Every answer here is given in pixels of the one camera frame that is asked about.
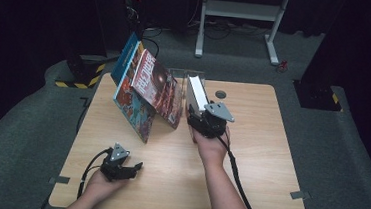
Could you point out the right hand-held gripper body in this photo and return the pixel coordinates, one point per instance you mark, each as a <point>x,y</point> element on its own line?
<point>212,125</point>

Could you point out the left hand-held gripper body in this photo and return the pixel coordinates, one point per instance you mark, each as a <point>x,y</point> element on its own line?
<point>113,167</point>

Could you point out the white and red book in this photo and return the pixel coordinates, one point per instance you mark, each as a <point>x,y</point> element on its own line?
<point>198,92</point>

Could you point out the clear acrylic book rack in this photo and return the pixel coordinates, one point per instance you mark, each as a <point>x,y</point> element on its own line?
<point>181,74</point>

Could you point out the purple magazine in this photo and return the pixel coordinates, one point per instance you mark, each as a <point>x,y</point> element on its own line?
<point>158,85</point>

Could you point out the light blue picture book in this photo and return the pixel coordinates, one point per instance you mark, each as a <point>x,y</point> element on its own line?
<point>134,110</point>

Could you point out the person's left hand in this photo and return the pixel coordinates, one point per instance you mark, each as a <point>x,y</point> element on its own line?
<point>101,188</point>

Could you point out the person's right hand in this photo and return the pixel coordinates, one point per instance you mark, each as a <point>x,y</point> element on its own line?
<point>211,150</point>

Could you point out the round grey table grommet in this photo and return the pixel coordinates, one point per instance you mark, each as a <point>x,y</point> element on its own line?
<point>220,94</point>

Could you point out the grey tape strip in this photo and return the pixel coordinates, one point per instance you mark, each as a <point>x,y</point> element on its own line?
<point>59,180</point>
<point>300,194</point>

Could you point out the small red floor object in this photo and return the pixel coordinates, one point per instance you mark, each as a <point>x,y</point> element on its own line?
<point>282,66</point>

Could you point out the black yellow striped base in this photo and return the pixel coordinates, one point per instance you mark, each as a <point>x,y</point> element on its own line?
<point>318,96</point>
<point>86,70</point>

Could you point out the white metal stand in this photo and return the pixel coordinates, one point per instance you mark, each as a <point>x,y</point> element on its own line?
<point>241,10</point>

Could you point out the dark equipment tower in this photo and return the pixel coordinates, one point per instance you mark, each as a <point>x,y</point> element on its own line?
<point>133,13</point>

